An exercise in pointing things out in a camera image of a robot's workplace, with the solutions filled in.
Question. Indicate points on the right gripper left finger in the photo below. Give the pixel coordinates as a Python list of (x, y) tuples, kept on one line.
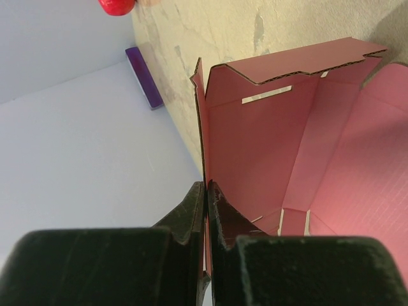
[(158, 265)]

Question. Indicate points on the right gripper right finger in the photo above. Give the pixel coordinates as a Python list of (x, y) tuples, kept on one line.
[(250, 267)]

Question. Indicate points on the pink paper box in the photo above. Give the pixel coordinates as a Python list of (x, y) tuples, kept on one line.
[(310, 140)]

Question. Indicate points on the purple box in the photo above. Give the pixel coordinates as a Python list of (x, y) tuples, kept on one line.
[(144, 78)]

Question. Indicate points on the red apple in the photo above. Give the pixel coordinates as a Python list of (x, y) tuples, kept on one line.
[(117, 7)]

